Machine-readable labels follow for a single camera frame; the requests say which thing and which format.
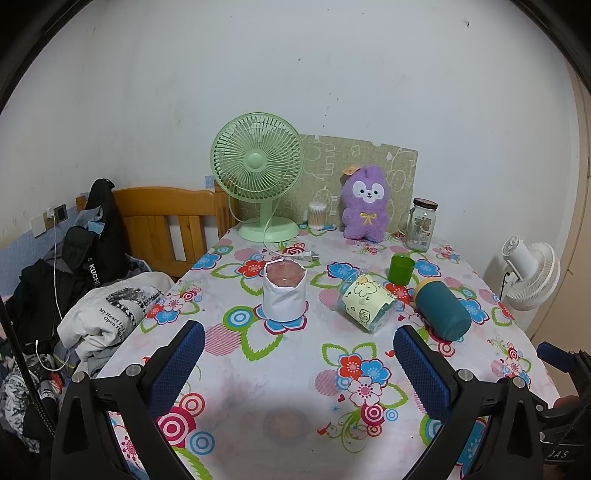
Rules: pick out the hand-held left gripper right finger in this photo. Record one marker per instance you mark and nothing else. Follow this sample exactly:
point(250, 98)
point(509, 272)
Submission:
point(421, 374)

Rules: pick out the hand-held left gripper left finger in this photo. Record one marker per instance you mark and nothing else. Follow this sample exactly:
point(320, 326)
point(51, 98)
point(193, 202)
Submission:
point(181, 364)

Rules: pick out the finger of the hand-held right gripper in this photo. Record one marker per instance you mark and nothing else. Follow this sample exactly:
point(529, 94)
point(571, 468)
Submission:
point(554, 355)

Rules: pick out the teal cup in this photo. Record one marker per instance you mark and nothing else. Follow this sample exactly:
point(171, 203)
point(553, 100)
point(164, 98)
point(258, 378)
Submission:
point(443, 311)

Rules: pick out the yellow cartoon print cup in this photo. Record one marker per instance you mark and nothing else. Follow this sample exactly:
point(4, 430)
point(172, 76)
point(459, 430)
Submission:
point(369, 304)

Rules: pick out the green plastic cup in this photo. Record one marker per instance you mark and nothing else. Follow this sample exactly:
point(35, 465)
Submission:
point(400, 270)

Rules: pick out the white paper wrapped cup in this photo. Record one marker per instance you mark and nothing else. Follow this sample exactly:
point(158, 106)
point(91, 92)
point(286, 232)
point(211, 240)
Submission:
point(284, 300)

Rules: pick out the white clip fan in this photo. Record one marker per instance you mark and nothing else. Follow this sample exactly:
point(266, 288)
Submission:
point(531, 272)

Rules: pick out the white printed t-shirt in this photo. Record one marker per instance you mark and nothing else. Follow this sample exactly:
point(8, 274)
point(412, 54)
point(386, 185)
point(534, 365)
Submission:
point(115, 304)

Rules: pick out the floral tablecloth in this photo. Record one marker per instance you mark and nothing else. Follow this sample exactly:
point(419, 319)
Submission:
point(277, 369)

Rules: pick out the black bag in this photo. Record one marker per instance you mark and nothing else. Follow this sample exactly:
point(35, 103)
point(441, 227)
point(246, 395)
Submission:
point(101, 249)

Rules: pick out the glass jar with lid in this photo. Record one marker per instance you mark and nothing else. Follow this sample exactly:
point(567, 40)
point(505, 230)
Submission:
point(421, 226)

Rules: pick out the wooden headboard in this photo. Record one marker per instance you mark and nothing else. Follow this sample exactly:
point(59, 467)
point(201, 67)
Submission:
point(152, 207)

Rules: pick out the blue face mask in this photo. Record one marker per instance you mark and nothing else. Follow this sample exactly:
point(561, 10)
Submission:
point(98, 227)

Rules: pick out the dark clothes pile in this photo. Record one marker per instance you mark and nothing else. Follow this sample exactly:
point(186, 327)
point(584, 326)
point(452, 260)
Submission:
point(32, 295)

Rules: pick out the purple plush toy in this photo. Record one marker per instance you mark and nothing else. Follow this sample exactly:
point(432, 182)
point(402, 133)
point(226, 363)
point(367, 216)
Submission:
point(367, 203)

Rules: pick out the cotton swab container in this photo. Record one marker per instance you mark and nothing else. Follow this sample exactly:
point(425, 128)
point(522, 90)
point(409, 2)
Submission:
point(317, 217)

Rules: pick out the green desk fan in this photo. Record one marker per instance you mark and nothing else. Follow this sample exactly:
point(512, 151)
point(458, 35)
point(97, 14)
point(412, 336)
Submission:
point(255, 159)

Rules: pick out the beige cartoon print board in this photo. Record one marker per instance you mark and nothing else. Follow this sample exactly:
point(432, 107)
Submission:
point(323, 157)

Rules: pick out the wall socket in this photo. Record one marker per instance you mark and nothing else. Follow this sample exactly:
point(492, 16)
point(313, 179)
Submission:
point(59, 213)

